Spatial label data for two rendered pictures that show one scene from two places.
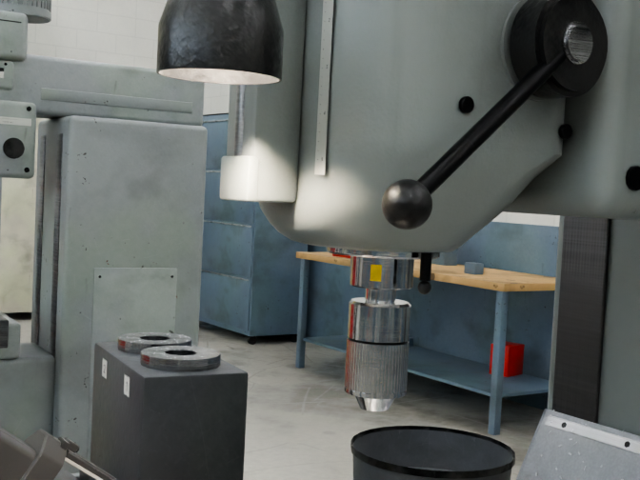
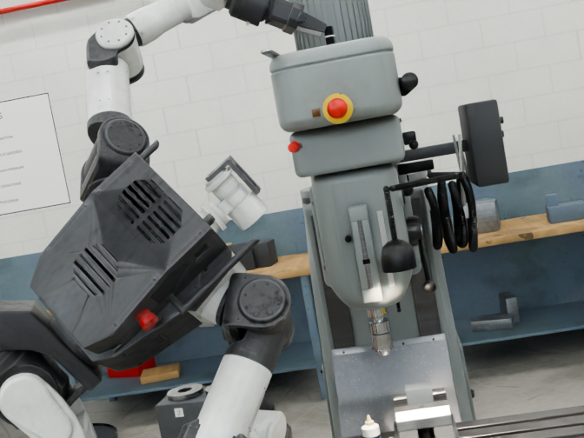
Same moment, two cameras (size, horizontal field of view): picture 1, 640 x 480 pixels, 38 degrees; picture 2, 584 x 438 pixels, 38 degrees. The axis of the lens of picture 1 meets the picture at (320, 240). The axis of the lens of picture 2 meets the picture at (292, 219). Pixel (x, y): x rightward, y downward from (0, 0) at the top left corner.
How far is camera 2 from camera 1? 1.60 m
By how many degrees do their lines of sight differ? 49
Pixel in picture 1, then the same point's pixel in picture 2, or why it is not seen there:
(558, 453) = (347, 363)
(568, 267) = (328, 293)
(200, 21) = (410, 257)
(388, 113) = not seen: hidden behind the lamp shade
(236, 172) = (374, 294)
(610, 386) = (357, 330)
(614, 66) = not seen: hidden behind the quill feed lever
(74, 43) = not seen: outside the picture
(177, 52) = (406, 266)
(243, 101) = (370, 272)
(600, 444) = (362, 352)
